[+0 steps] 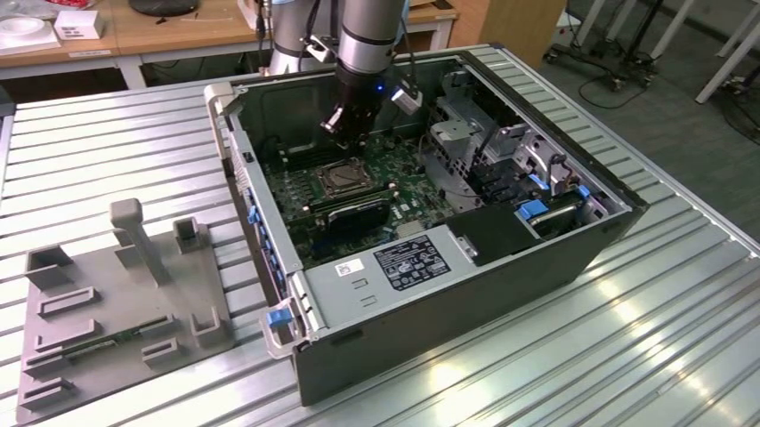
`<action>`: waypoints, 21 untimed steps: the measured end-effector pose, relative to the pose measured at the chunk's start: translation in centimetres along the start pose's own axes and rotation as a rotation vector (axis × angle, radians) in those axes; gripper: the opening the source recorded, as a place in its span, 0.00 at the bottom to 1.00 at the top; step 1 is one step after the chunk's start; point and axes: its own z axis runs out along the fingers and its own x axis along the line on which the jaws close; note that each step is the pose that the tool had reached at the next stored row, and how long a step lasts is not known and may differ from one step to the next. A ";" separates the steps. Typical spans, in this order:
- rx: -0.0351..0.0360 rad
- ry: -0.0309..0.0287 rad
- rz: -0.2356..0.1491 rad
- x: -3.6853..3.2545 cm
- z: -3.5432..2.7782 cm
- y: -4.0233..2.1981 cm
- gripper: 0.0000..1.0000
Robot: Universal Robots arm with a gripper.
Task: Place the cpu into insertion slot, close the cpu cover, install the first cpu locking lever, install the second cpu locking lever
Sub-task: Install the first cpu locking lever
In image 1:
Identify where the metal socket cover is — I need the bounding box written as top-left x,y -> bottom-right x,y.
317,158 -> 373,197

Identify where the silver green CPU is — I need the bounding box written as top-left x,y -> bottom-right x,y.
328,165 -> 362,187

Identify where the CPU socket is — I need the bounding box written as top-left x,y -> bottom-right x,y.
313,156 -> 377,200

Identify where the black plastic drive cover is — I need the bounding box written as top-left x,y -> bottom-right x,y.
445,206 -> 540,267

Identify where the silver metal drive cage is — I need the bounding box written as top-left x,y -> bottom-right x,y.
424,66 -> 524,152

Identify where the green motherboard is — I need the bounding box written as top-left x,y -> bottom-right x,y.
263,133 -> 456,270

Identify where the black graphics card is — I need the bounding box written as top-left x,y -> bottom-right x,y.
325,197 -> 393,237

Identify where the wooden cabinet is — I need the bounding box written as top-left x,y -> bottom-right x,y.
479,0 -> 564,71

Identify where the black power supply label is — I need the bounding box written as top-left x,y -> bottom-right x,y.
372,234 -> 452,293

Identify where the wooden desk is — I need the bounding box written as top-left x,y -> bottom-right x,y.
0,0 -> 462,90

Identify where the black monitor base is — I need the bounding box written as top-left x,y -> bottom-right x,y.
129,0 -> 201,17

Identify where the grey power supply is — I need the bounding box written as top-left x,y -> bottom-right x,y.
290,223 -> 479,346

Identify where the black wheeled stand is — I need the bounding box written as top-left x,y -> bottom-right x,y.
544,0 -> 664,93

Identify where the dark grey PC case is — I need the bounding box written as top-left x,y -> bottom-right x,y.
203,43 -> 649,408

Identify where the white cardboard box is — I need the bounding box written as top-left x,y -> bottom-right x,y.
52,11 -> 106,42

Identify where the grey parts rack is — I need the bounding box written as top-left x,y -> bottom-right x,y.
12,198 -> 242,423

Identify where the white round plastic dish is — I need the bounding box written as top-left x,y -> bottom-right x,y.
0,15 -> 60,50

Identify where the green RAM stick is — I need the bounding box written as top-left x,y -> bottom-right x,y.
59,326 -> 150,357

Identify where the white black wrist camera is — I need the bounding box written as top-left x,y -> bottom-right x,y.
390,79 -> 425,115

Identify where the black hanging cable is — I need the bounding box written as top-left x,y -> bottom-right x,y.
251,0 -> 270,52

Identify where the white table frame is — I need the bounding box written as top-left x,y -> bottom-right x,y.
694,0 -> 760,106
573,0 -> 696,61

